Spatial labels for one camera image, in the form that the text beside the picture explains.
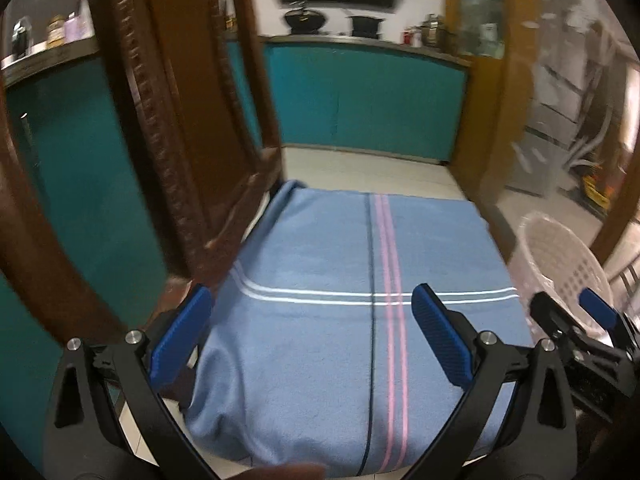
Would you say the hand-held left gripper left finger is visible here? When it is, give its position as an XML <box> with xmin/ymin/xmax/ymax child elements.
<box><xmin>42</xmin><ymin>285</ymin><xmax>216</xmax><ymax>480</ymax></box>

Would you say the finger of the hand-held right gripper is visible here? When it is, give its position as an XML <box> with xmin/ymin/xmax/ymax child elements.
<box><xmin>579</xmin><ymin>288</ymin><xmax>640</xmax><ymax>349</ymax></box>
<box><xmin>529</xmin><ymin>291</ymin><xmax>581</xmax><ymax>346</ymax></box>

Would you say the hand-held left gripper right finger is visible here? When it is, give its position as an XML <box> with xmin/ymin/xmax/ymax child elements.
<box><xmin>411</xmin><ymin>283</ymin><xmax>578</xmax><ymax>480</ymax></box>

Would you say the white plastic basket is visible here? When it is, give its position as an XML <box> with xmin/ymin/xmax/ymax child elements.
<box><xmin>515</xmin><ymin>212</ymin><xmax>615</xmax><ymax>341</ymax></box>

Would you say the blue striped blanket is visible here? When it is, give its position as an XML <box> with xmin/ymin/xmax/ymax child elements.
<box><xmin>182</xmin><ymin>180</ymin><xmax>533</xmax><ymax>478</ymax></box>

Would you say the wooden door with glass pane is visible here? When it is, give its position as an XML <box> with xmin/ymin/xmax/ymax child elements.
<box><xmin>442</xmin><ymin>0</ymin><xmax>541</xmax><ymax>221</ymax></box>

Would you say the teal kitchen cabinet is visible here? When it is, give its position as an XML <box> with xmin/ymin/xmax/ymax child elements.
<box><xmin>0</xmin><ymin>52</ymin><xmax>171</xmax><ymax>461</ymax></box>
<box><xmin>225</xmin><ymin>37</ymin><xmax>473</xmax><ymax>163</ymax></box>

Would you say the etched glass sliding door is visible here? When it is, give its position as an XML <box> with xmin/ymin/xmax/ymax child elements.
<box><xmin>505</xmin><ymin>0</ymin><xmax>640</xmax><ymax>261</ymax></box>

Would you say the carved wooden chair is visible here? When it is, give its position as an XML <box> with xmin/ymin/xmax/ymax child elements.
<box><xmin>0</xmin><ymin>0</ymin><xmax>287</xmax><ymax>411</ymax></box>

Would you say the steel pot with lid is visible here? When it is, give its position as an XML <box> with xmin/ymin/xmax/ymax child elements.
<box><xmin>420</xmin><ymin>12</ymin><xmax>447</xmax><ymax>47</ymax></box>

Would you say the black cooking pot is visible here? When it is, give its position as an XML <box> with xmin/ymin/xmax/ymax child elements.
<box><xmin>347</xmin><ymin>15</ymin><xmax>383</xmax><ymax>37</ymax></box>

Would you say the brown glass jar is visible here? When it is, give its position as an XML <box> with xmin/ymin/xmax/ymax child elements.
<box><xmin>47</xmin><ymin>15</ymin><xmax>66</xmax><ymax>50</ymax></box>

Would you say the black wok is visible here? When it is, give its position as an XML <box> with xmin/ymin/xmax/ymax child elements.
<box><xmin>283</xmin><ymin>2</ymin><xmax>326</xmax><ymax>36</ymax></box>

